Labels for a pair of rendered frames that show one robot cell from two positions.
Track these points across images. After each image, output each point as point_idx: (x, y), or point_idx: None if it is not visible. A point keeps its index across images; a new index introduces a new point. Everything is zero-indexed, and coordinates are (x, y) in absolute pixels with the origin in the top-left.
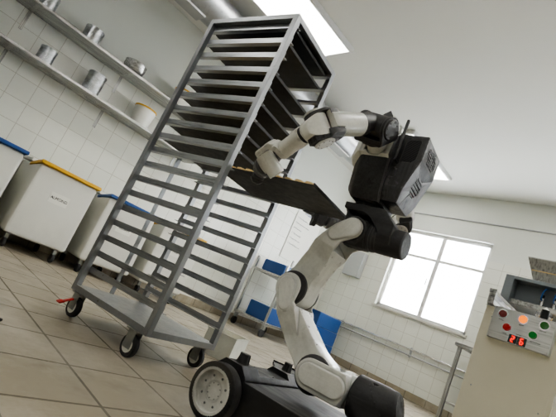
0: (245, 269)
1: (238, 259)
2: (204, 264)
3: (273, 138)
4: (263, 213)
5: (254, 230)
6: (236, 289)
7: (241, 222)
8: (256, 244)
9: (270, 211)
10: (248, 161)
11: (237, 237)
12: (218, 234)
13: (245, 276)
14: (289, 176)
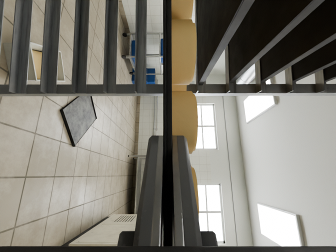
0: (37, 92)
1: (50, 70)
2: (23, 6)
3: (321, 47)
4: (143, 78)
5: (103, 79)
6: (0, 91)
7: (114, 41)
8: (84, 92)
9: (150, 90)
10: (237, 6)
11: (86, 49)
12: (82, 4)
13: (31, 95)
14: (223, 95)
